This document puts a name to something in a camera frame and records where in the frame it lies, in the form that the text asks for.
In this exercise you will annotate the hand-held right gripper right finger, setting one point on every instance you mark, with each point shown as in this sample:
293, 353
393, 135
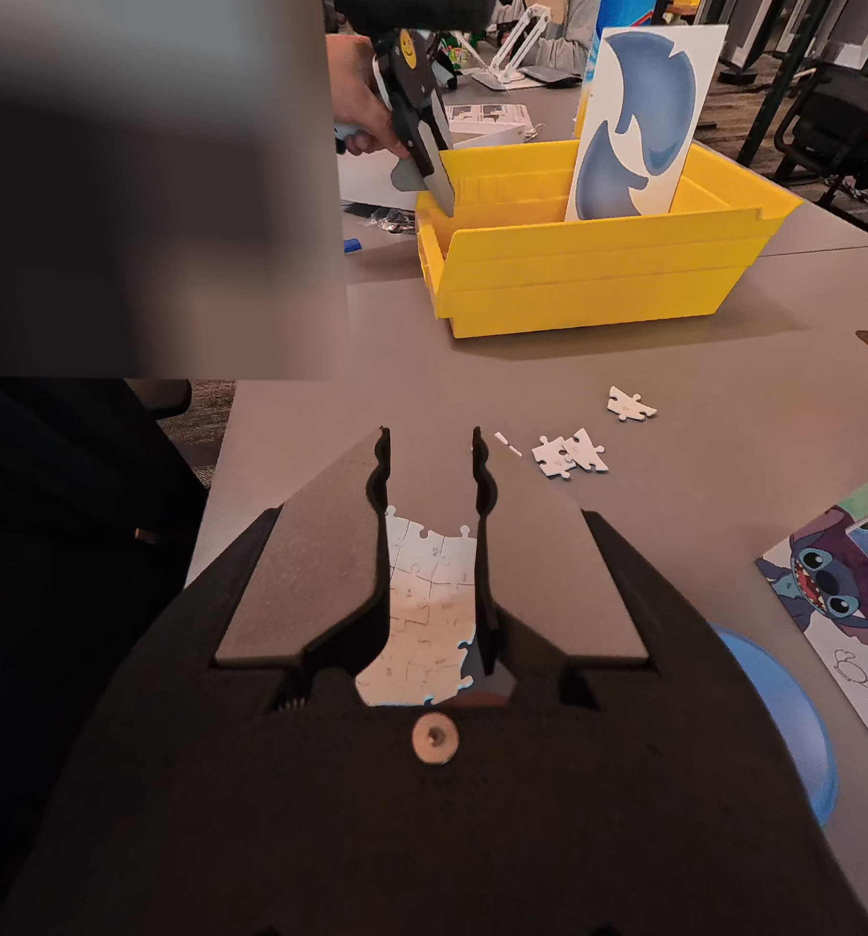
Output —
558, 585

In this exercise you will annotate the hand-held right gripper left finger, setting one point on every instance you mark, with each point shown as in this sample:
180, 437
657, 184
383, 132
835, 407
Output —
302, 585

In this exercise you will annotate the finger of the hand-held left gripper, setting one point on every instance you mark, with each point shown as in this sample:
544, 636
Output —
408, 175
439, 161

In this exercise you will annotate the white assembled puzzle ball section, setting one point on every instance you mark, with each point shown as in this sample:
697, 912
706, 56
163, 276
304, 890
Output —
426, 607

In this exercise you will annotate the yellow plastic bin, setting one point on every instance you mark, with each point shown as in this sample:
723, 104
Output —
587, 278

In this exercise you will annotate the blue white printed card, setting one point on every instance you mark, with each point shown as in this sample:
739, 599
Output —
646, 124

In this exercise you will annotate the printed cardboard puzzle box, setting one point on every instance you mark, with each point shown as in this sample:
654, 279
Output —
843, 599

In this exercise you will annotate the person's left hand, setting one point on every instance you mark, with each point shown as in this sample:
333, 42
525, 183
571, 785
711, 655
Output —
353, 80

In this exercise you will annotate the white cardboard box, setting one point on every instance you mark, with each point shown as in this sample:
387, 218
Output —
375, 175

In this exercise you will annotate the small clear bag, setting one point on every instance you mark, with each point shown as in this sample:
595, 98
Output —
390, 219

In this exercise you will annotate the wipes canister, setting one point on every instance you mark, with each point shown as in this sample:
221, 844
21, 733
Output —
609, 14

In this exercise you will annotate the blue round plastic stand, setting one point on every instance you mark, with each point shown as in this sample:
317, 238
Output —
777, 716

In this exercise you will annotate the red backed office chair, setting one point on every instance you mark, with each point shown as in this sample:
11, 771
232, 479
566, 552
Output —
828, 124

